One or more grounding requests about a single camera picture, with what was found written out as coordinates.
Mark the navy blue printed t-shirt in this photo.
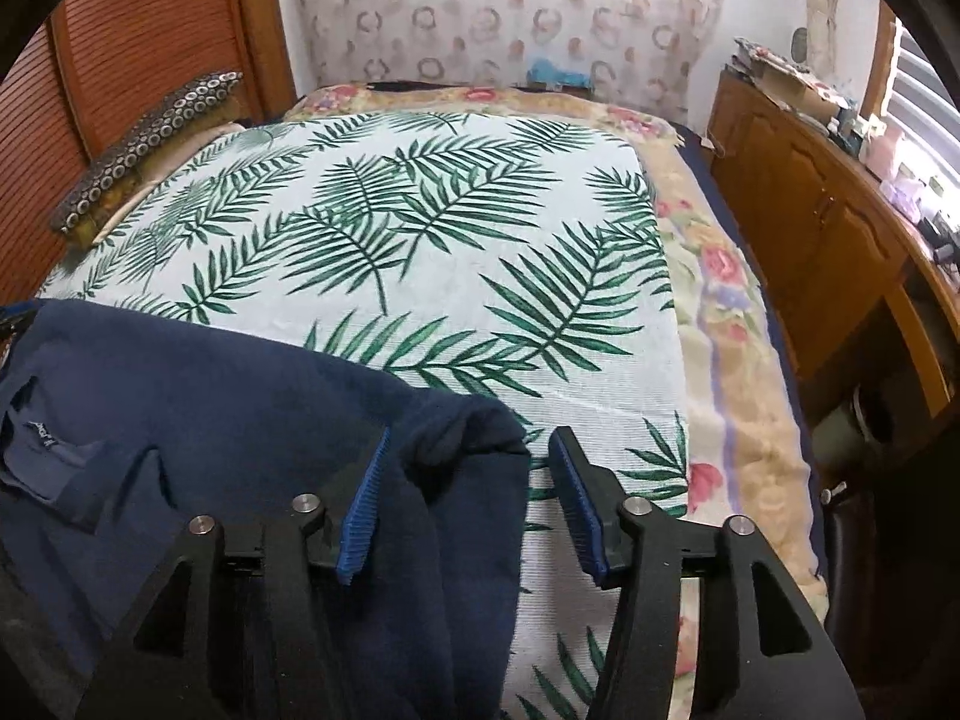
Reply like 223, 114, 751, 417
2, 299, 530, 718

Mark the floral bed quilt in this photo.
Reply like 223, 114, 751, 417
283, 81, 827, 720

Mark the palm leaf print blanket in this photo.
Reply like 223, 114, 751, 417
41, 110, 690, 718

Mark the wooden side cabinet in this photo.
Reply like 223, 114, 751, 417
708, 70, 958, 418

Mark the dark circle patterned pillow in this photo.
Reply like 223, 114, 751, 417
50, 70, 242, 247

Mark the pink bottle on cabinet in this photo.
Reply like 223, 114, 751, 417
872, 117, 905, 174

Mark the box with blue cloth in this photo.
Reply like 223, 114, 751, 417
526, 59, 592, 96

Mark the cardboard box on cabinet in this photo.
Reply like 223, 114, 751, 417
754, 64, 844, 124

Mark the striped window blind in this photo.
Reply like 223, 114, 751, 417
885, 20, 960, 185

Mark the small round fan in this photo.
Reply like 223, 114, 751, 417
789, 26, 809, 65

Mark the pink circle patterned curtain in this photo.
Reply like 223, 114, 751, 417
298, 0, 724, 121

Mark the brown louvered wardrobe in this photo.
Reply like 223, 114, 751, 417
2, 0, 296, 302

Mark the beige tied side curtain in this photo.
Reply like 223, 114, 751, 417
805, 0, 838, 82

